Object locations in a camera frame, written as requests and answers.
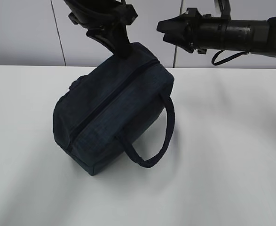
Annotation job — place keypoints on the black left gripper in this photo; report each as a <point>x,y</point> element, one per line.
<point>107,15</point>

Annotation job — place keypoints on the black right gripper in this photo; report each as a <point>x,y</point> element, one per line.
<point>208,32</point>

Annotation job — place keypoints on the navy blue fabric lunch bag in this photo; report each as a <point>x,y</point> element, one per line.
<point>104,112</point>

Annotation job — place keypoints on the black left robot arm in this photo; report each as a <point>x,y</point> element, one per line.
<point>105,21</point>

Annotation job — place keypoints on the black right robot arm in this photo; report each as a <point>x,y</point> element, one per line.
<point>270,49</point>

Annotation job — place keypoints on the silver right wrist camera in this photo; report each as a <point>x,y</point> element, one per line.
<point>223,6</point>

